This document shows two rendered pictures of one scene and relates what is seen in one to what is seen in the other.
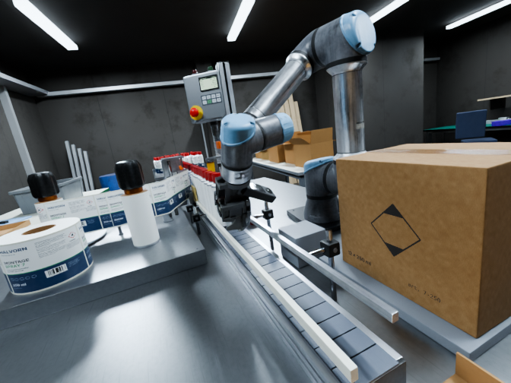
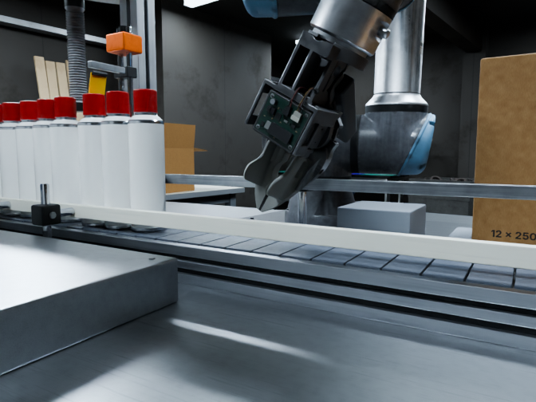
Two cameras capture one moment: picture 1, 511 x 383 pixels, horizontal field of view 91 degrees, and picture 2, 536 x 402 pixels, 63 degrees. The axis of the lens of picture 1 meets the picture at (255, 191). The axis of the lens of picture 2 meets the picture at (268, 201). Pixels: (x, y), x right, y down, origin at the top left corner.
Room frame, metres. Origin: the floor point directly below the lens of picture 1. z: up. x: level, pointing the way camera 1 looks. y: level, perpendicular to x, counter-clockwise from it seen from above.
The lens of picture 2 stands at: (0.30, 0.40, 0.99)
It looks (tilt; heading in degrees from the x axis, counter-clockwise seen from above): 6 degrees down; 322
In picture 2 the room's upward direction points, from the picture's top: straight up
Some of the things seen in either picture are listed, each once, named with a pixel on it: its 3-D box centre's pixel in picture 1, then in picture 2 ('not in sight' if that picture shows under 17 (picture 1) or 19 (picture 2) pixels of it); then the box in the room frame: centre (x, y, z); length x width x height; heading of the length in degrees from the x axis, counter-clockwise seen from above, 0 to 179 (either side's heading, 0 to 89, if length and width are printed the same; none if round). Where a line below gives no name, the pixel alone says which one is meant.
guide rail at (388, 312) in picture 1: (246, 215); (258, 182); (0.77, 0.04, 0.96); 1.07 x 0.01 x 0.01; 21
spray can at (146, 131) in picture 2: (220, 199); (147, 160); (0.92, 0.13, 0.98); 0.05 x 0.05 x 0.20
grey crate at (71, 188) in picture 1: (53, 194); not in sight; (2.46, 1.96, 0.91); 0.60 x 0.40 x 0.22; 17
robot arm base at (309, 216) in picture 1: (322, 204); (321, 198); (0.94, -0.25, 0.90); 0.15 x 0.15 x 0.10
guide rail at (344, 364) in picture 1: (226, 235); (226, 226); (0.74, 0.11, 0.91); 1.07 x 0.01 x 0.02; 21
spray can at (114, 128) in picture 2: (216, 197); (120, 160); (0.97, 0.16, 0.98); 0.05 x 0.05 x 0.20
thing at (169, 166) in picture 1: (177, 180); not in sight; (1.39, 0.42, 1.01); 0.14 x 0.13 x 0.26; 21
